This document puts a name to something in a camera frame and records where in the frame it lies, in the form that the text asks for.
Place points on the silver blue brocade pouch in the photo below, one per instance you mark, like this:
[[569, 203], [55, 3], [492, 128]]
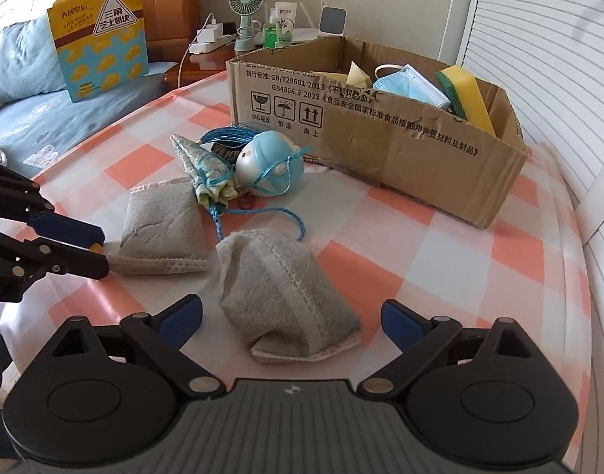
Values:
[[201, 165]]

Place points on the small green desk fan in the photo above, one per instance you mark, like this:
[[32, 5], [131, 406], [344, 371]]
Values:
[[246, 2]]

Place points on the yellow snack bag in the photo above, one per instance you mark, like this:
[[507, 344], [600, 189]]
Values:
[[102, 39]]

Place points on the green label bottle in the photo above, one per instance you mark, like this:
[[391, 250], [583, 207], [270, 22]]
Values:
[[271, 32]]

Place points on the wooden nightstand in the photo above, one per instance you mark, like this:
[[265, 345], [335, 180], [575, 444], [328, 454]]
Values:
[[203, 66]]

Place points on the grey fabric sachet bag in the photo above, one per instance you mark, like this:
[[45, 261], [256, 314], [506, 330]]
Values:
[[287, 296], [159, 232]]

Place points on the dark brown woven item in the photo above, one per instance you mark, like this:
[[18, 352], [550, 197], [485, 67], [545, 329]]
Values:
[[224, 151]]

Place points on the white louvred door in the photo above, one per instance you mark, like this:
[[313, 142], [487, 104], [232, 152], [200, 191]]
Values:
[[544, 59]]

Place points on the black power adapter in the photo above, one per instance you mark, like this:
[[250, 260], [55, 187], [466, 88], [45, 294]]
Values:
[[227, 27]]

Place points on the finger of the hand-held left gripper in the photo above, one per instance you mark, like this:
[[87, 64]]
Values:
[[65, 229], [75, 262]]

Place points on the pink white checked tablecloth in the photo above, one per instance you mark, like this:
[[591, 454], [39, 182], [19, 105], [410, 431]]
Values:
[[430, 281]]

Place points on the blue plush toy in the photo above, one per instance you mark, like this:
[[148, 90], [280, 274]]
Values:
[[267, 158]]

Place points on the white charger plug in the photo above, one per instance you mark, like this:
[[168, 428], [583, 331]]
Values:
[[208, 33]]

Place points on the blue pillow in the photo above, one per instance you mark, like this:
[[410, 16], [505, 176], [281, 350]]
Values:
[[25, 64]]

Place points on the blue cloud-print bedsheet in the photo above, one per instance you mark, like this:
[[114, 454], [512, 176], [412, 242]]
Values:
[[60, 128]]

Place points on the wooden bed headboard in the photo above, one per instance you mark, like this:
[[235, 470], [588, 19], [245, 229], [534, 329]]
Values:
[[169, 5]]

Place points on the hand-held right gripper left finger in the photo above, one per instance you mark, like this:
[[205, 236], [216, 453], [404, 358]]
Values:
[[181, 317]]

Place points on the white cosmetic tube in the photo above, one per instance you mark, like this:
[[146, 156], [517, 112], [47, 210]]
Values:
[[284, 17]]

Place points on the yellow green sponge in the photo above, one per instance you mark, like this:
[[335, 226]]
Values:
[[470, 98]]

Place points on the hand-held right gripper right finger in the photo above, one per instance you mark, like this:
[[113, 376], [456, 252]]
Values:
[[400, 320]]

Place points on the white power strip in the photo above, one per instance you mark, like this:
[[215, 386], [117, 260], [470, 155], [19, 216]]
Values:
[[210, 45]]

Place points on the cardboard box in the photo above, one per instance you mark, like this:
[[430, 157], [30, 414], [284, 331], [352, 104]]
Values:
[[381, 158]]

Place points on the blue face mask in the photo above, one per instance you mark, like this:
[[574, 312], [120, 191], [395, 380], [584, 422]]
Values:
[[410, 84]]

